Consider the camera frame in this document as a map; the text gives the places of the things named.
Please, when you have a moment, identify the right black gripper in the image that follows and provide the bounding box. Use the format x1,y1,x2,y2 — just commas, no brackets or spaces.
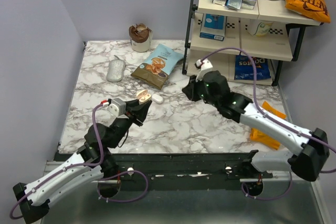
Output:
182,72,219,108

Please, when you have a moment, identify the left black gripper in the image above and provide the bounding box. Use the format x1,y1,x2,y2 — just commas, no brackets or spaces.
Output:
108,97,152,150

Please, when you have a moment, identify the beige earbud charging case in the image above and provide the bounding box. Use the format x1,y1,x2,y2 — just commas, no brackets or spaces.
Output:
136,89,152,104

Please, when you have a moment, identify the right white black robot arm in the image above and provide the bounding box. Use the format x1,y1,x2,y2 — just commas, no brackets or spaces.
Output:
182,71,330,182

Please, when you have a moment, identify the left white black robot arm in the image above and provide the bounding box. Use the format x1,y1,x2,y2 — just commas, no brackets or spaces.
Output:
13,98,152,223

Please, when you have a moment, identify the light blue chip bag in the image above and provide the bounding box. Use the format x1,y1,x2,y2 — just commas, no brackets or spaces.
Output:
131,44,184,90

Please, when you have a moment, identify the silver glitter pouch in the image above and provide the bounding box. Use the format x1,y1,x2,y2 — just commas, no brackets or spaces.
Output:
106,55,126,82

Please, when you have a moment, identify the blue Doritos chip bag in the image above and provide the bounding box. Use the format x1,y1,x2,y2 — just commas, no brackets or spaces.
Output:
234,55,271,80

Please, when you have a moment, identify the blue box on shelf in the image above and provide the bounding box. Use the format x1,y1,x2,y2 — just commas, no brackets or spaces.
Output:
199,14,226,41

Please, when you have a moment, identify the brown white paper cup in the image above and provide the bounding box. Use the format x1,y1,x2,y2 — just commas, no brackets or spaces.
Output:
129,24,153,52

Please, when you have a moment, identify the orange snack bag on table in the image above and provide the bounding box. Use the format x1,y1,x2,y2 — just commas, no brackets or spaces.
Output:
249,101,287,150

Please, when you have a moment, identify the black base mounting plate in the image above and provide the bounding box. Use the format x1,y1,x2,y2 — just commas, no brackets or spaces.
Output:
102,151,272,191

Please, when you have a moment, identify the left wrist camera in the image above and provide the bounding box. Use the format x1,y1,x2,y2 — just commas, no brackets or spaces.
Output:
107,98,126,117

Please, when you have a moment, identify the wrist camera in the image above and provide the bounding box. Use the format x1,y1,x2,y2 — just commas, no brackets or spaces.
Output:
195,59,213,82
107,98,126,117

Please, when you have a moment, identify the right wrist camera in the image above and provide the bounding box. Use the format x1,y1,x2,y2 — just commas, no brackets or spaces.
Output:
195,59,213,82

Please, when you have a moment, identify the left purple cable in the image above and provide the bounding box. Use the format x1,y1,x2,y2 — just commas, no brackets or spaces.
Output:
9,100,149,219

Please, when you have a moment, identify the purple cable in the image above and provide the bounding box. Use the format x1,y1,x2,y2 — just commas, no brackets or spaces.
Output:
9,100,149,219
201,47,336,201

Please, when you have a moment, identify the black frame beige shelf rack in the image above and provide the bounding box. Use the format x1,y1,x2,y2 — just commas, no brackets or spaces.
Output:
182,0,320,86

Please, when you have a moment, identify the aluminium rail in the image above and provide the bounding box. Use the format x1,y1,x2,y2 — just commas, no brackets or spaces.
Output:
43,159,87,175

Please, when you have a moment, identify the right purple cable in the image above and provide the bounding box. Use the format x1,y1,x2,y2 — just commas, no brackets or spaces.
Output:
201,47,336,201

